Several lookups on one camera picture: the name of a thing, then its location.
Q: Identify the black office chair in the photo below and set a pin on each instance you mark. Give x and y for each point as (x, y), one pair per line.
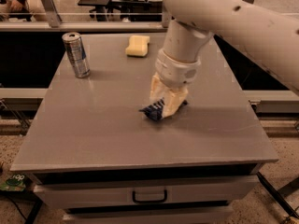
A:
(125, 10)

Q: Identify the grey drawer with black handle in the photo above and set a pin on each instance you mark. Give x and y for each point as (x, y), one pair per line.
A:
(122, 193)

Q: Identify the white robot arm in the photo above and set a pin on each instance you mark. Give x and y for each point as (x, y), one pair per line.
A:
(266, 37)

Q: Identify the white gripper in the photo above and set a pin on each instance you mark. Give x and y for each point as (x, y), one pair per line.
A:
(175, 71)

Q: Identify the metal glass railing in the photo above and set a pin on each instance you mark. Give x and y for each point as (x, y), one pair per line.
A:
(93, 19)

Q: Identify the dark blue rxbar wrapper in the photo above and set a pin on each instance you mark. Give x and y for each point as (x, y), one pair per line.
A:
(158, 110)

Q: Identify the silver blue redbull can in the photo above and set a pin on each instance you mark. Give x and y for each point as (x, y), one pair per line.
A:
(76, 54)

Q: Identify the seated person in background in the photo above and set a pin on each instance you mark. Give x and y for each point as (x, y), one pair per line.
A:
(35, 7)

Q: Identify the yellow sponge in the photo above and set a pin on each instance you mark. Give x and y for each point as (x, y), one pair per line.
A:
(138, 46)

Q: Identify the green chip bag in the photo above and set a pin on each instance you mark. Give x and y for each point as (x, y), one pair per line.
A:
(14, 183)

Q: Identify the lower grey drawer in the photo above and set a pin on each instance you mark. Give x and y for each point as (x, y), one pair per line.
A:
(195, 215)

